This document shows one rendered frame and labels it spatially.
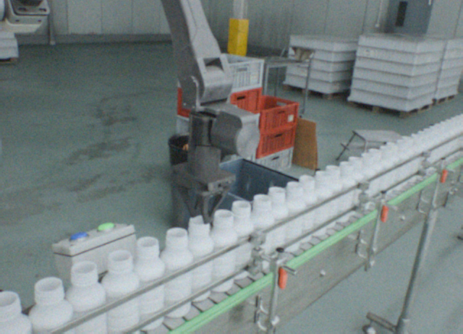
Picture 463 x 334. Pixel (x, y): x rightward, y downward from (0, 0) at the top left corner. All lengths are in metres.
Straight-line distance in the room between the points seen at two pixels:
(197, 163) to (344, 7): 11.82
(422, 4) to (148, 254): 11.07
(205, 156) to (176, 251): 0.18
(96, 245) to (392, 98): 6.90
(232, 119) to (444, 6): 10.86
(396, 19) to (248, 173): 10.17
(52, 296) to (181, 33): 0.44
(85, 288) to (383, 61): 7.08
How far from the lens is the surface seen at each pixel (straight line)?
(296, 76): 8.54
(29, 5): 1.26
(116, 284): 0.75
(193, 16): 0.77
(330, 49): 8.12
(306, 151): 4.57
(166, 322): 0.88
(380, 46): 7.59
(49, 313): 0.71
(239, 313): 0.98
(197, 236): 0.85
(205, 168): 0.78
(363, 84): 7.73
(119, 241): 0.92
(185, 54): 0.75
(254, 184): 1.84
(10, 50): 10.49
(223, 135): 0.72
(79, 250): 0.88
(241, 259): 0.96
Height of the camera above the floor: 1.56
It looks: 21 degrees down
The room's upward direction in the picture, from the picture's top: 4 degrees clockwise
